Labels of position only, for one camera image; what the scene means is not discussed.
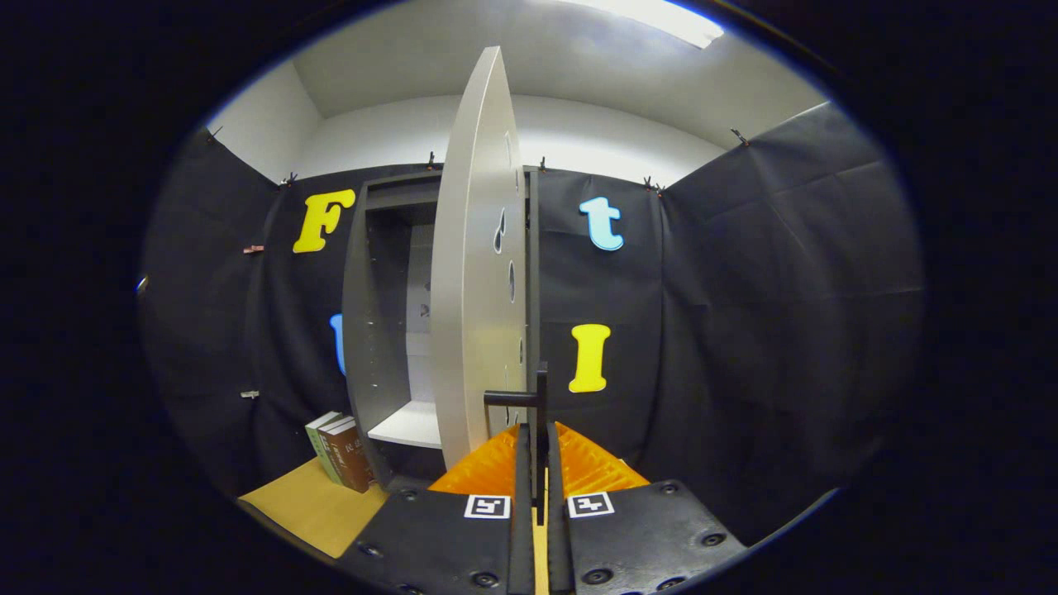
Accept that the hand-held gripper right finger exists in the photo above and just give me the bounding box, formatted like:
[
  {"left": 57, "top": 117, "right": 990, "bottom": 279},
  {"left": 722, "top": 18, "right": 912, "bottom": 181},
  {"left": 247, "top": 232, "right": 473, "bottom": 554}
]
[{"left": 546, "top": 421, "right": 750, "bottom": 595}]

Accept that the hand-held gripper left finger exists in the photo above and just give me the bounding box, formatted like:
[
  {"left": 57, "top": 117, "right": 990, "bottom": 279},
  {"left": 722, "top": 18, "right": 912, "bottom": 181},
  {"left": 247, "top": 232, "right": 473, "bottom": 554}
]
[{"left": 339, "top": 423, "right": 536, "bottom": 595}]

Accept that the black door handle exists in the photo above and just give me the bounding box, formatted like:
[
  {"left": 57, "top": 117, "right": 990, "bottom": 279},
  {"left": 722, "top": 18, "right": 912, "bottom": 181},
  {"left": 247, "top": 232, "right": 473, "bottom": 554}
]
[{"left": 484, "top": 362, "right": 550, "bottom": 526}]

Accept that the white cabinet shelf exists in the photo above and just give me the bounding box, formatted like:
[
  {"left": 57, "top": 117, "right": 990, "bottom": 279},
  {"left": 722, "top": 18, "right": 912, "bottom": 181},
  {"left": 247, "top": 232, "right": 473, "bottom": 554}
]
[{"left": 367, "top": 400, "right": 444, "bottom": 450}]

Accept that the dark grey cabinet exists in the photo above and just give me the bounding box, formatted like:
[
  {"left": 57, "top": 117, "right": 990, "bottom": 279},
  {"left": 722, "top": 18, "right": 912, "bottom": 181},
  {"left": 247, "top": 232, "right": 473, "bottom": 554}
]
[{"left": 341, "top": 165, "right": 543, "bottom": 490}]

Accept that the black backdrop cloth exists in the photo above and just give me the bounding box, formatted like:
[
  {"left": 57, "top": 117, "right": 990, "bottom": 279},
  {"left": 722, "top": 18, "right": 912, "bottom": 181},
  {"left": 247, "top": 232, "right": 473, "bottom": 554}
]
[{"left": 136, "top": 101, "right": 925, "bottom": 546}]

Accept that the long ceiling light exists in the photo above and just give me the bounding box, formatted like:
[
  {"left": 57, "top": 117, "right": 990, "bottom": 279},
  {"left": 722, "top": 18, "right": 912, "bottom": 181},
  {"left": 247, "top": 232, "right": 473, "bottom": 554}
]
[{"left": 569, "top": 0, "right": 726, "bottom": 50}]

